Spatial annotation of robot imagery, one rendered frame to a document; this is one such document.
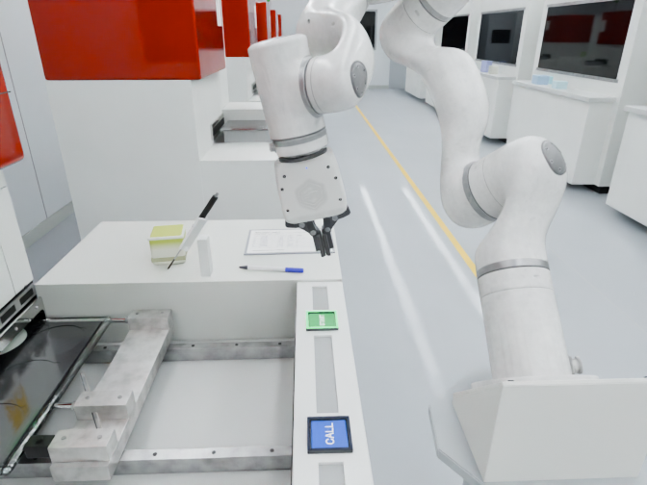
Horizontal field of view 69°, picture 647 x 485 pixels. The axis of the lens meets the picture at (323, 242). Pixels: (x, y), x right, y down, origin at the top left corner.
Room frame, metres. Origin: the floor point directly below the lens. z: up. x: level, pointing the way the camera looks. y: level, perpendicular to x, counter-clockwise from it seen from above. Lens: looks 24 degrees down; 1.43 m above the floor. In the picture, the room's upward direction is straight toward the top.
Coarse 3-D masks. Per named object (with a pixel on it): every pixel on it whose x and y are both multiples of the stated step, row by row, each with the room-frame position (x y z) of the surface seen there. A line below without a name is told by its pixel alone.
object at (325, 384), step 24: (312, 288) 0.84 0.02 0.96; (336, 288) 0.83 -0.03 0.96; (312, 336) 0.67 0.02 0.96; (336, 336) 0.67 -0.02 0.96; (312, 360) 0.60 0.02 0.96; (336, 360) 0.60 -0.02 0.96; (312, 384) 0.55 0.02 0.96; (336, 384) 0.55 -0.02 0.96; (312, 408) 0.50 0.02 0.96; (336, 408) 0.50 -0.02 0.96; (360, 408) 0.50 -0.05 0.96; (360, 432) 0.46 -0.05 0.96; (312, 456) 0.42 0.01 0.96; (336, 456) 0.42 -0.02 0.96; (360, 456) 0.42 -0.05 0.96; (312, 480) 0.38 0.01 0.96; (336, 480) 0.39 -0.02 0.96; (360, 480) 0.38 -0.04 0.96
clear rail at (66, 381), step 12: (108, 324) 0.79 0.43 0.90; (96, 336) 0.75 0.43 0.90; (84, 360) 0.68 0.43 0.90; (72, 372) 0.64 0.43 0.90; (60, 384) 0.61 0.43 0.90; (60, 396) 0.59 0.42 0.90; (48, 408) 0.56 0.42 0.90; (36, 420) 0.53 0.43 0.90; (36, 432) 0.52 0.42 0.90; (24, 444) 0.49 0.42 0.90; (12, 456) 0.47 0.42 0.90; (12, 468) 0.45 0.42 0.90
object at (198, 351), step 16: (96, 352) 0.77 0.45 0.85; (112, 352) 0.77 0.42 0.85; (176, 352) 0.78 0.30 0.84; (192, 352) 0.78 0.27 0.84; (208, 352) 0.78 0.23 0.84; (224, 352) 0.78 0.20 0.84; (240, 352) 0.78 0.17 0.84; (256, 352) 0.78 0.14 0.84; (272, 352) 0.79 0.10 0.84; (288, 352) 0.79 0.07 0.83
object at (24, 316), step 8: (40, 296) 0.83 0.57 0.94; (32, 304) 0.80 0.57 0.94; (40, 304) 0.82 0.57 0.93; (24, 312) 0.77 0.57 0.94; (32, 312) 0.79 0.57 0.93; (40, 312) 0.83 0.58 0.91; (16, 320) 0.74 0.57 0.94; (24, 320) 0.76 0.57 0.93; (8, 328) 0.72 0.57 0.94; (16, 328) 0.73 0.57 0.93; (0, 336) 0.69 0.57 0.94; (8, 336) 0.71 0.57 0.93; (0, 344) 0.68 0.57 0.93; (8, 344) 0.70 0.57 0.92; (0, 352) 0.68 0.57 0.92
